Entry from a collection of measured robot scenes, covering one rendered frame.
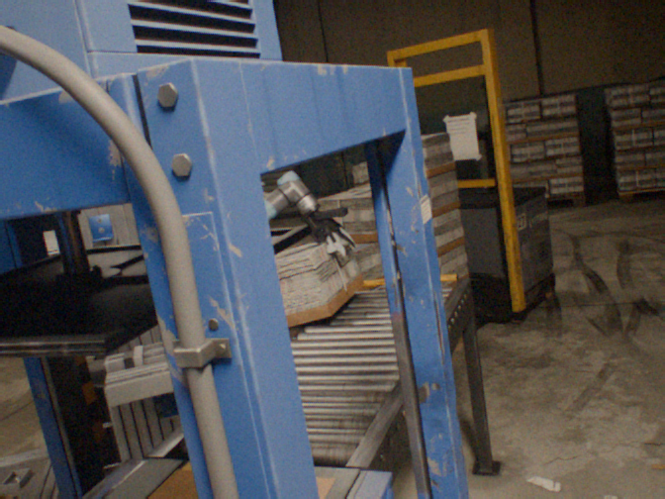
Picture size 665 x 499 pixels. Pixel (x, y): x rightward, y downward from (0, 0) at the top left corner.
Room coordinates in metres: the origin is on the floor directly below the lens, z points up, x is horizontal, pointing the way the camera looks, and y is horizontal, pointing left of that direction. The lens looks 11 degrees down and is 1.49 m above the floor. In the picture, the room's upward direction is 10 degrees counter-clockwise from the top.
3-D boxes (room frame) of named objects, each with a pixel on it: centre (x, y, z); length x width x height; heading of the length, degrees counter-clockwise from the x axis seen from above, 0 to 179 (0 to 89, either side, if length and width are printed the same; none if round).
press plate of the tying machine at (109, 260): (0.98, 0.39, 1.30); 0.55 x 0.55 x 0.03; 68
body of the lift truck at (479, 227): (4.52, -1.11, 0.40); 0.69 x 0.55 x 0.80; 47
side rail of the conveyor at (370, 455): (1.83, -0.23, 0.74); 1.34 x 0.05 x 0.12; 158
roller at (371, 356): (1.86, 0.03, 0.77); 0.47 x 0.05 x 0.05; 68
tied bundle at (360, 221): (3.50, -0.16, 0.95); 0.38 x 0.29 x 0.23; 48
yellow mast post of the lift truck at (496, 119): (4.03, -1.10, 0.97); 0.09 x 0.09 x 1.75; 47
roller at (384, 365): (1.80, 0.06, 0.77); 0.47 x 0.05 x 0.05; 68
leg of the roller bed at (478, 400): (2.42, -0.47, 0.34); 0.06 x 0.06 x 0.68; 68
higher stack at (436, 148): (3.93, -0.56, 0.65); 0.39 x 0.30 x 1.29; 47
